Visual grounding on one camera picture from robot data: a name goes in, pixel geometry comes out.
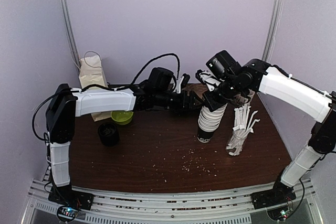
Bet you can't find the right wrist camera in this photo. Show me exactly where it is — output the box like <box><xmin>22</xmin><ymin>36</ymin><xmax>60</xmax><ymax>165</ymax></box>
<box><xmin>195</xmin><ymin>70</ymin><xmax>220</xmax><ymax>92</ymax></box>

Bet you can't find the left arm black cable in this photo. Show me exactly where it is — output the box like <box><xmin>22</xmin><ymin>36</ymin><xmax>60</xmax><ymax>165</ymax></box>
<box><xmin>31</xmin><ymin>52</ymin><xmax>182</xmax><ymax>141</ymax></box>

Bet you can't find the stack of cardboard cup carriers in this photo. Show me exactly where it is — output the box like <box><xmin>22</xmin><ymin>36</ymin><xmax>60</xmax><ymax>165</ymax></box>
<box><xmin>183</xmin><ymin>83</ymin><xmax>208</xmax><ymax>110</ymax></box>

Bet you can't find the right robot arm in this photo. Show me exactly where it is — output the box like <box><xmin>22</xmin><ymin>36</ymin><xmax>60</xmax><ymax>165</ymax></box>
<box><xmin>197</xmin><ymin>56</ymin><xmax>335</xmax><ymax>207</ymax></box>

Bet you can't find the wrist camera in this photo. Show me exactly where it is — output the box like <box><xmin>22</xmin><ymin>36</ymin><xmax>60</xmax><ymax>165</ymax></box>
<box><xmin>195</xmin><ymin>70</ymin><xmax>220</xmax><ymax>92</ymax></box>
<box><xmin>175</xmin><ymin>73</ymin><xmax>190</xmax><ymax>93</ymax></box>

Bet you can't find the stack of black cup lids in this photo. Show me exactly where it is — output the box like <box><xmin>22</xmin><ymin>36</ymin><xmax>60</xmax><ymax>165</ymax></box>
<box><xmin>98</xmin><ymin>122</ymin><xmax>120</xmax><ymax>147</ymax></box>

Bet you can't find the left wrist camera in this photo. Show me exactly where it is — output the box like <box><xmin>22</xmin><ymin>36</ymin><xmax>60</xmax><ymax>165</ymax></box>
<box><xmin>175</xmin><ymin>73</ymin><xmax>190</xmax><ymax>93</ymax></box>

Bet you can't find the white paper takeout bag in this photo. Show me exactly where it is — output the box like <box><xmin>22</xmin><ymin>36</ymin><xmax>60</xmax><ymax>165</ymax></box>
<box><xmin>73</xmin><ymin>51</ymin><xmax>111</xmax><ymax>123</ymax></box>

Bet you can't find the green plastic bowl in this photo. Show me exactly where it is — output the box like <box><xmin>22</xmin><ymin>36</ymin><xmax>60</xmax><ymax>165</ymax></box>
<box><xmin>111</xmin><ymin>111</ymin><xmax>133</xmax><ymax>125</ymax></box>

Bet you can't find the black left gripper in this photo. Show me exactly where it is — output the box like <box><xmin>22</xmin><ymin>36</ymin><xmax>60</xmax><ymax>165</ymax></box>
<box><xmin>155</xmin><ymin>90</ymin><xmax>206</xmax><ymax>113</ymax></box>

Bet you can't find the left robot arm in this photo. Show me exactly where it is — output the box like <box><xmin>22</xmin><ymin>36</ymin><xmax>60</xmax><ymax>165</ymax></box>
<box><xmin>45</xmin><ymin>82</ymin><xmax>203</xmax><ymax>209</ymax></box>

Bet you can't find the ceramic mug with tree print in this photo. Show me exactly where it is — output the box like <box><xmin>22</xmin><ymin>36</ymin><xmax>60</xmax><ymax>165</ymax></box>
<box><xmin>232</xmin><ymin>90</ymin><xmax>255</xmax><ymax>108</ymax></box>

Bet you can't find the glass of white wrapped straws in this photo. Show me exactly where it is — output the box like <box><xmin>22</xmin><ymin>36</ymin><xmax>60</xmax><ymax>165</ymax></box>
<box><xmin>226</xmin><ymin>104</ymin><xmax>260</xmax><ymax>156</ymax></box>

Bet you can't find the stack of white paper cups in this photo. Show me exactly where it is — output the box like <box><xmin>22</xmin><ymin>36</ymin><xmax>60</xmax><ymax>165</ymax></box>
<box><xmin>197</xmin><ymin>104</ymin><xmax>227</xmax><ymax>143</ymax></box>

